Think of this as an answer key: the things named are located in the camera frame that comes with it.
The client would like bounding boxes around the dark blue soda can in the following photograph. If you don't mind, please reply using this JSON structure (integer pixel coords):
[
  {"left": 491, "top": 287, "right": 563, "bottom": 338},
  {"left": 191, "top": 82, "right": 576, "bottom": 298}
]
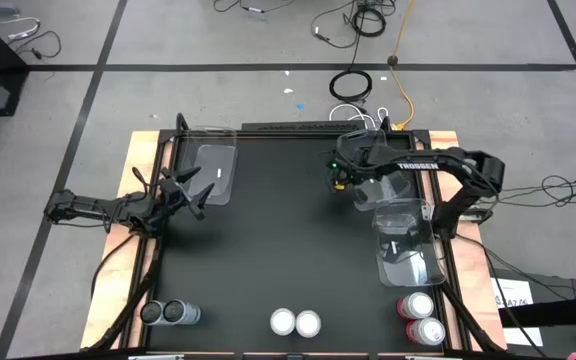
[
  {"left": 162, "top": 298, "right": 202, "bottom": 327},
  {"left": 139, "top": 300, "right": 166, "bottom": 327}
]

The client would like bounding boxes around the black table frame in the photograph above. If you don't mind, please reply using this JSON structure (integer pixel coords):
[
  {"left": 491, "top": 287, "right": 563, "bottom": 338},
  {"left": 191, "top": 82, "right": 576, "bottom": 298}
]
[{"left": 82, "top": 112, "right": 507, "bottom": 360}]

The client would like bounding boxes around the white paper sheet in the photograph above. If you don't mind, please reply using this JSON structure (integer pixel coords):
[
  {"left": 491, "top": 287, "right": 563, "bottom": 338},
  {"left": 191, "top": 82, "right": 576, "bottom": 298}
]
[{"left": 489, "top": 277, "right": 545, "bottom": 348}]

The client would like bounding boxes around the wooden base board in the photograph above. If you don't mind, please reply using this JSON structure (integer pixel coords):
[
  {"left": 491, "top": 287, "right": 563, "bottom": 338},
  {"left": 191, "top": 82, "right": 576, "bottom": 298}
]
[{"left": 79, "top": 130, "right": 509, "bottom": 352}]

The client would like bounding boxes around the black floor cable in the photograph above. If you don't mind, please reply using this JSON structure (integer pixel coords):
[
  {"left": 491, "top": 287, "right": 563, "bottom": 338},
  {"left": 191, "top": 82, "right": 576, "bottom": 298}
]
[
  {"left": 14, "top": 30, "right": 63, "bottom": 61},
  {"left": 310, "top": 8, "right": 360, "bottom": 50},
  {"left": 212, "top": 0, "right": 270, "bottom": 15}
]

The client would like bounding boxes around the raspberry lime soda can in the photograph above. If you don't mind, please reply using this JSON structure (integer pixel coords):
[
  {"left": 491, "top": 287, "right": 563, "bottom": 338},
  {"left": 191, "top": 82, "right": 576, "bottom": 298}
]
[
  {"left": 405, "top": 316, "right": 447, "bottom": 348},
  {"left": 395, "top": 291, "right": 436, "bottom": 322}
]

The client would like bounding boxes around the black cable bundle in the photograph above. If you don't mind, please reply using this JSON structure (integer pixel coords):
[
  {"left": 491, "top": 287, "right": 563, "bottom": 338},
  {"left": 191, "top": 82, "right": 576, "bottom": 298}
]
[{"left": 486, "top": 174, "right": 576, "bottom": 209}]

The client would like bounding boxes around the black coiled cable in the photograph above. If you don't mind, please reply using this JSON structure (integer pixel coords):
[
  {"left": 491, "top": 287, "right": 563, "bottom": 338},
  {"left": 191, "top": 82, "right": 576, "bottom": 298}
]
[
  {"left": 349, "top": 4, "right": 387, "bottom": 38},
  {"left": 328, "top": 69, "right": 374, "bottom": 103}
]

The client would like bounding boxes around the clear plastic bin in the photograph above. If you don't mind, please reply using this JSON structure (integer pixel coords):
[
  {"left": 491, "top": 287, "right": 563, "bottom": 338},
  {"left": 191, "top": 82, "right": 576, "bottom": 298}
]
[
  {"left": 371, "top": 198, "right": 448, "bottom": 289},
  {"left": 336, "top": 128, "right": 415, "bottom": 212},
  {"left": 179, "top": 125, "right": 240, "bottom": 207}
]

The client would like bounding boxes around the orange mango soda can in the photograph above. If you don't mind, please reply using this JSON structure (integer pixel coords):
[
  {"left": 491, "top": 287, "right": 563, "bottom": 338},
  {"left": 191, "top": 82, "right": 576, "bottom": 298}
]
[
  {"left": 294, "top": 309, "right": 323, "bottom": 339},
  {"left": 269, "top": 307, "right": 298, "bottom": 337}
]

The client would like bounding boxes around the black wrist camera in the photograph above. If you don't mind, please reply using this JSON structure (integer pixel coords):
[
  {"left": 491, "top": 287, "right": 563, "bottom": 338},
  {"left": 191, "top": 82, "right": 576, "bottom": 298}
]
[{"left": 325, "top": 155, "right": 350, "bottom": 193}]

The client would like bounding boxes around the black equipment case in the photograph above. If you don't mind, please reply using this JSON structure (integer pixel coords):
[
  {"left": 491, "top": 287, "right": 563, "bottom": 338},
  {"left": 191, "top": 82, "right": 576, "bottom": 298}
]
[{"left": 487, "top": 268, "right": 576, "bottom": 360}]

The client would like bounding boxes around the white cable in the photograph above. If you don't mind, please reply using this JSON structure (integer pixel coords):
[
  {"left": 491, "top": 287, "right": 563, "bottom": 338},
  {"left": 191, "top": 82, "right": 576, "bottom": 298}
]
[
  {"left": 328, "top": 102, "right": 390, "bottom": 132},
  {"left": 0, "top": 16, "right": 42, "bottom": 42}
]

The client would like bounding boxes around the black slotted bar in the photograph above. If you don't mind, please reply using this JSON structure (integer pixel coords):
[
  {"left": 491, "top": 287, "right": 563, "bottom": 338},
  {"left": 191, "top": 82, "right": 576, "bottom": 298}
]
[{"left": 241, "top": 120, "right": 370, "bottom": 133}]

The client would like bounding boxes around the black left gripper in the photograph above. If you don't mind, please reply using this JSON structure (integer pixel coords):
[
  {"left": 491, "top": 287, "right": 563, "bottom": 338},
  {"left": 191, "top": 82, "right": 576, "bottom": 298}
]
[{"left": 154, "top": 166, "right": 216, "bottom": 222}]

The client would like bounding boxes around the orange cable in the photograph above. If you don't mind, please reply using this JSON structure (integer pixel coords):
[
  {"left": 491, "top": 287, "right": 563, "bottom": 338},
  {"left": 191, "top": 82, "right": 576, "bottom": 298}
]
[{"left": 386, "top": 0, "right": 418, "bottom": 132}]

